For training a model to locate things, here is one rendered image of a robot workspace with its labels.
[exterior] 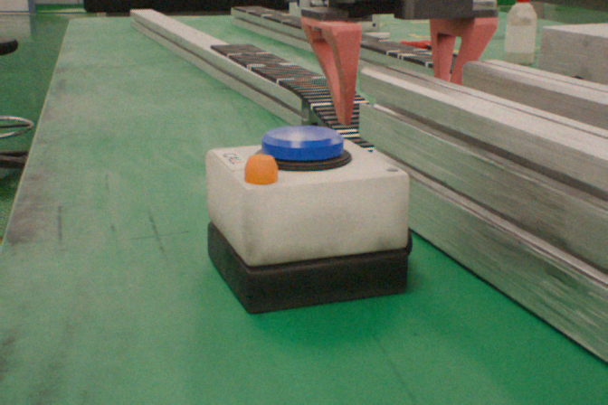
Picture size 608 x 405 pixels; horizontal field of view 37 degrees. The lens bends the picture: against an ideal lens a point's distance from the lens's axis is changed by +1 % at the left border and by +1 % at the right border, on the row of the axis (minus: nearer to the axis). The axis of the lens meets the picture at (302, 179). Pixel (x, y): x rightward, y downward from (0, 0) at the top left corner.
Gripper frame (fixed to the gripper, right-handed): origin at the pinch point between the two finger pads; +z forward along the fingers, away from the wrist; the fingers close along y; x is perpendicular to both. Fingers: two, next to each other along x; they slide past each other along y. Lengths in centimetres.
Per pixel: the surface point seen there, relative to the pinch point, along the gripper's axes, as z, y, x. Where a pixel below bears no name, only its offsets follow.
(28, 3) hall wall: 68, 17, 1090
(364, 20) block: 3, 36, 91
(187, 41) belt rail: 2, -2, 61
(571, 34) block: -4.7, 13.9, -0.3
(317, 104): 1.5, -2.0, 11.2
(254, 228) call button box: 0.3, -16.6, -21.5
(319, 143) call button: -2.7, -12.8, -19.4
